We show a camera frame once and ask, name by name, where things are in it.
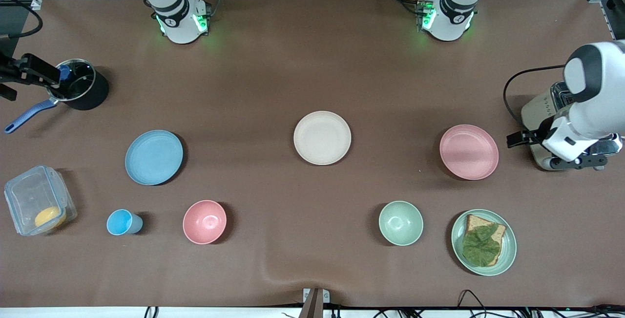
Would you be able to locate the pink plate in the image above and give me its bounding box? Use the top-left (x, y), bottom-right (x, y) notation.
top-left (439, 124), bottom-right (500, 181)

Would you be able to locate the blue plate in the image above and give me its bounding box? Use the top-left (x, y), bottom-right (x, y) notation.
top-left (125, 130), bottom-right (184, 186)

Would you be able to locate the beige chrome toaster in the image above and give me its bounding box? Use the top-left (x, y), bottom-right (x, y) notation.
top-left (520, 81), bottom-right (624, 172)

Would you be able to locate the glass lid blue knob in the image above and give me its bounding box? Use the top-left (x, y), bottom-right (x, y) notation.
top-left (51, 59), bottom-right (96, 102)

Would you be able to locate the brown bread slice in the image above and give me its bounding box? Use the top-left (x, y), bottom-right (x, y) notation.
top-left (463, 214), bottom-right (507, 266)

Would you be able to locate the green plate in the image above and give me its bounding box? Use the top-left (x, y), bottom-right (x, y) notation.
top-left (451, 209), bottom-right (517, 276)

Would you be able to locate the green lettuce leaf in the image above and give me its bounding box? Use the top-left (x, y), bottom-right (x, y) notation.
top-left (462, 224), bottom-right (503, 267)

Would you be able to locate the clear plastic container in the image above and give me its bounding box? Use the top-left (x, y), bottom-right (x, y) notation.
top-left (4, 165), bottom-right (78, 236)

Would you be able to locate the yellow orange fruit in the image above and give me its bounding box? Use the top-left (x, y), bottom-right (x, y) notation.
top-left (34, 207), bottom-right (67, 231)

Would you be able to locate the green bowl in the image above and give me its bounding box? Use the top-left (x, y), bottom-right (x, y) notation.
top-left (378, 201), bottom-right (424, 246)

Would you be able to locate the blue cup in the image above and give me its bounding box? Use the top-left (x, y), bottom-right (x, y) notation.
top-left (106, 209), bottom-right (144, 236)

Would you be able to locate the beige plate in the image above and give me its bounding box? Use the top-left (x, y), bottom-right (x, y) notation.
top-left (293, 111), bottom-right (352, 166)

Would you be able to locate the pink bowl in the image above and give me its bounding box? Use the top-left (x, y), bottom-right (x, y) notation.
top-left (183, 200), bottom-right (228, 245)

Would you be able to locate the brown table mat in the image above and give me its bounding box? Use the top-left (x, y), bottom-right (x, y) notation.
top-left (0, 0), bottom-right (625, 309)

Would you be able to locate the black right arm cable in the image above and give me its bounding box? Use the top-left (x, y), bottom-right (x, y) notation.
top-left (0, 0), bottom-right (43, 40)

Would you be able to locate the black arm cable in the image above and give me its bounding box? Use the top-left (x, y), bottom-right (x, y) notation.
top-left (503, 64), bottom-right (567, 133)
top-left (0, 0), bottom-right (43, 40)

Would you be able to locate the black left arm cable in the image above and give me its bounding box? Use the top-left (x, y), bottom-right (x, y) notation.
top-left (503, 64), bottom-right (567, 133)

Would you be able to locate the black pot blue handle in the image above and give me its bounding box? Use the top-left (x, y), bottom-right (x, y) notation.
top-left (4, 58), bottom-right (109, 134)

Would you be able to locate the black looped cable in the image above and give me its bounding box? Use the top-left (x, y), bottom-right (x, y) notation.
top-left (457, 289), bottom-right (490, 318)

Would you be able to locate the metal table edge bracket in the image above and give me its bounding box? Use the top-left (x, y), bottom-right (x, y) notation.
top-left (299, 287), bottom-right (331, 318)

